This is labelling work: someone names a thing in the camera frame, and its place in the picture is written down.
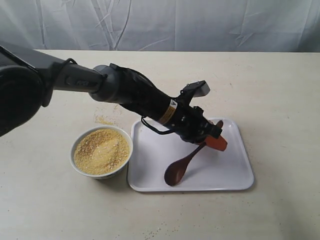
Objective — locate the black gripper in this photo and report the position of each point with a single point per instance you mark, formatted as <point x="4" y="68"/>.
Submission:
<point x="192" y="127"/>

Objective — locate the brown wooden spoon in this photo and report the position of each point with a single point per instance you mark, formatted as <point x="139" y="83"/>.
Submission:
<point x="176" y="170"/>

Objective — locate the white rectangular plastic tray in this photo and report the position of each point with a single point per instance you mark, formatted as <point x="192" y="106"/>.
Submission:
<point x="209" y="170"/>

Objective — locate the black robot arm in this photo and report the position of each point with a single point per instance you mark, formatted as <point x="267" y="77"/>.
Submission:
<point x="28" y="79"/>

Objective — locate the spilled yellow grains pile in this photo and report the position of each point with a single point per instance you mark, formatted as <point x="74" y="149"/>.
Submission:
<point x="104" y="120"/>

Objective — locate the white ceramic bowl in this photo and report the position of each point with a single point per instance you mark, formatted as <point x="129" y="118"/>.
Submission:
<point x="75" y="162"/>

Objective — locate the white wrinkled backdrop cloth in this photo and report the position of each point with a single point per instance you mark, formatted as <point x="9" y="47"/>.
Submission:
<point x="163" y="25"/>

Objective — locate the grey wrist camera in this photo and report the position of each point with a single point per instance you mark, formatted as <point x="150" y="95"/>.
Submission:
<point x="194" y="90"/>

